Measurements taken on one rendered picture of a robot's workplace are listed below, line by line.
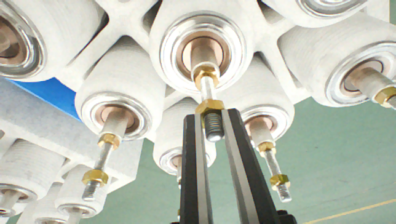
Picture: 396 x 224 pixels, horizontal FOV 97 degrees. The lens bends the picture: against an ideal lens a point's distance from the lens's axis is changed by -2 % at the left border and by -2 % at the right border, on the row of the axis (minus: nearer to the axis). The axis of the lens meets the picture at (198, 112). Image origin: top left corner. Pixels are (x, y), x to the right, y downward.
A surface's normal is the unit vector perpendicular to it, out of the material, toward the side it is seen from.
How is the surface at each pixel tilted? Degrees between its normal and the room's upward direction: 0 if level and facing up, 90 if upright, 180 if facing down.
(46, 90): 88
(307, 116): 0
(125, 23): 0
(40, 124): 90
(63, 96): 88
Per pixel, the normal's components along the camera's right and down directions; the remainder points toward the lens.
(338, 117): 0.05, 0.68
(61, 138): 0.78, -0.48
